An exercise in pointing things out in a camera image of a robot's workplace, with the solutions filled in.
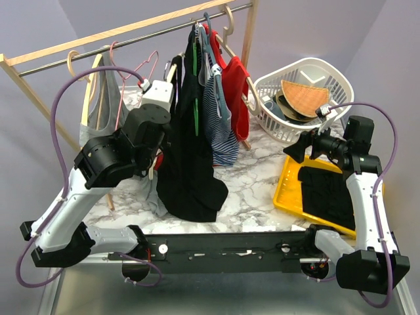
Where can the black cloth in tray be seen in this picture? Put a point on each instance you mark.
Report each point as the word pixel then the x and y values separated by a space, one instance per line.
pixel 325 195

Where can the black tank top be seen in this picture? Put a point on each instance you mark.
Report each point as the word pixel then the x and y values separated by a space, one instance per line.
pixel 185 180

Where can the wooden hanger under red top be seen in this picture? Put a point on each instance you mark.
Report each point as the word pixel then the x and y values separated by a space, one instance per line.
pixel 239 90

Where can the blue striped tank top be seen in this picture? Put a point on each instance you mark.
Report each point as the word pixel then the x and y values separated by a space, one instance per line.
pixel 218 132

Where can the dark items in basket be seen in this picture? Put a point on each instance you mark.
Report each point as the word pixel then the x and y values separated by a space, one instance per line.
pixel 285 108

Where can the blue grey hanger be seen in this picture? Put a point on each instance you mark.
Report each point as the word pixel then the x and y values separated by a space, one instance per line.
pixel 218 94

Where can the cream wooden hanger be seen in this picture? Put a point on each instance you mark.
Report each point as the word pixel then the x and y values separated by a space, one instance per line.
pixel 170 70

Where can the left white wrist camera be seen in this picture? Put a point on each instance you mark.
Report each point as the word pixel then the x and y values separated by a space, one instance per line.
pixel 160 93

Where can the red tank top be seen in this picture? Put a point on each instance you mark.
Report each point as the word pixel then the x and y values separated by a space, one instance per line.
pixel 210 118

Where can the green plastic hanger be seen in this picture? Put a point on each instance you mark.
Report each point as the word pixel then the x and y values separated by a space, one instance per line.
pixel 194 70

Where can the hanging black garment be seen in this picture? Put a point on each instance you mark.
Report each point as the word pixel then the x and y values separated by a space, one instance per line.
pixel 191 109

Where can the yellow plastic tray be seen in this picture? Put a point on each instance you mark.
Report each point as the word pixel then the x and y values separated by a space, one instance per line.
pixel 288 197

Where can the white laundry basket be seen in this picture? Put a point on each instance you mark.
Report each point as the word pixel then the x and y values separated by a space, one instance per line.
pixel 313 72

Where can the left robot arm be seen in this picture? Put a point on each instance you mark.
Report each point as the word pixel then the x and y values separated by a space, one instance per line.
pixel 66 240

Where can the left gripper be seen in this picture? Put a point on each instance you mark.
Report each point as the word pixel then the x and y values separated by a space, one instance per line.
pixel 165 140

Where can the wooden hanger under grey top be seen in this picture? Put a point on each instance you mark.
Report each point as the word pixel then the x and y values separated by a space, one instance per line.
pixel 91 86

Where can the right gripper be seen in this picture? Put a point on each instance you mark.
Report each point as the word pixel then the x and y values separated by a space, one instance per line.
pixel 296 150

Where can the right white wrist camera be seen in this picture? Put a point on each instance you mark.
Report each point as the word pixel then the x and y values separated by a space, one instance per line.
pixel 327 114

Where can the grey tank top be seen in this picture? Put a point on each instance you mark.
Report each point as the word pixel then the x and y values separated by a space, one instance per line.
pixel 108 98

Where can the wooden clothes rack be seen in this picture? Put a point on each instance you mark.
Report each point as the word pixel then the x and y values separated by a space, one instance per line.
pixel 8 64

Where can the pink wire hanger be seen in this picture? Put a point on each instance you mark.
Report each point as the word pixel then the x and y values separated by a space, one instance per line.
pixel 124 78

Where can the black mounting rail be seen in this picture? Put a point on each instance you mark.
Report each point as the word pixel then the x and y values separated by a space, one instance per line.
pixel 232 252

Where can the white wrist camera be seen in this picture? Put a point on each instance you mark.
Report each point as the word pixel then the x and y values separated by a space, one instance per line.
pixel 327 114
pixel 160 93

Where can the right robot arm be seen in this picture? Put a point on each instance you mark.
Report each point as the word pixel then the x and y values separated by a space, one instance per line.
pixel 374 264

